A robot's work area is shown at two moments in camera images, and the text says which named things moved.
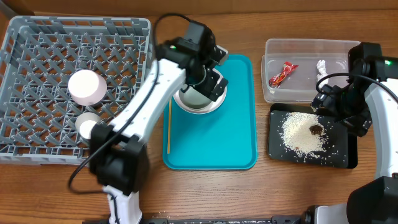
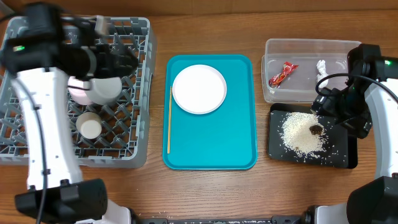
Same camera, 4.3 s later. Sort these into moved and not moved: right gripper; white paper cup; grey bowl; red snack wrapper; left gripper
Moved: left gripper; grey bowl
Not moved: right gripper; white paper cup; red snack wrapper
